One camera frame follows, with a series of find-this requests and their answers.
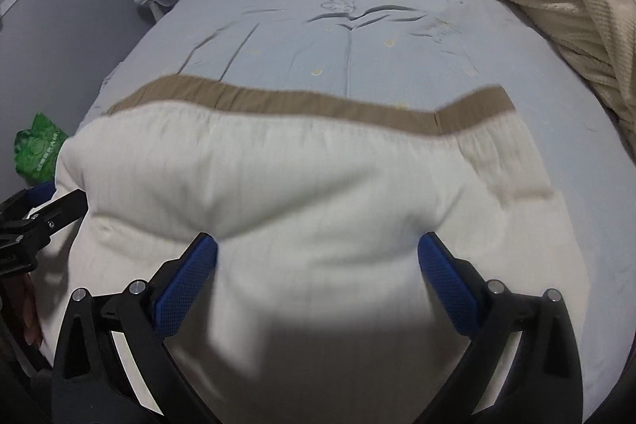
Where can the white quilted pants tan waistband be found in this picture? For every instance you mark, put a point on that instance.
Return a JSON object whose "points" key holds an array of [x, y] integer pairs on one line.
{"points": [[308, 205]]}

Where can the bed with grey-blue sheet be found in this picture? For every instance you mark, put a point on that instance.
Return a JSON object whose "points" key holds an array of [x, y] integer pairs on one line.
{"points": [[348, 26]]}

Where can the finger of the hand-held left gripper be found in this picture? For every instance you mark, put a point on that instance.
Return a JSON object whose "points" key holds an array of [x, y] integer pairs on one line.
{"points": [[62, 208], [22, 250]]}

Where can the person's left hand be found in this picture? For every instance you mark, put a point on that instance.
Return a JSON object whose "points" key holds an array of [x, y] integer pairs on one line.
{"points": [[27, 309]]}

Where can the green plastic bag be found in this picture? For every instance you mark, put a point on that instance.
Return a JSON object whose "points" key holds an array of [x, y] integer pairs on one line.
{"points": [[37, 151]]}

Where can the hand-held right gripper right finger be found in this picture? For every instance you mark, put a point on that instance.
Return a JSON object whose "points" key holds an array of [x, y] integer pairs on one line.
{"points": [[444, 280]]}

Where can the white wall switch plate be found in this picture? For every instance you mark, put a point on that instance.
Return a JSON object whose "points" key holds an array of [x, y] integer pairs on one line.
{"points": [[10, 0]]}

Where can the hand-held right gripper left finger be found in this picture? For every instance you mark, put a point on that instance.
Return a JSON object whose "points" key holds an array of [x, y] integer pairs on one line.
{"points": [[191, 277]]}

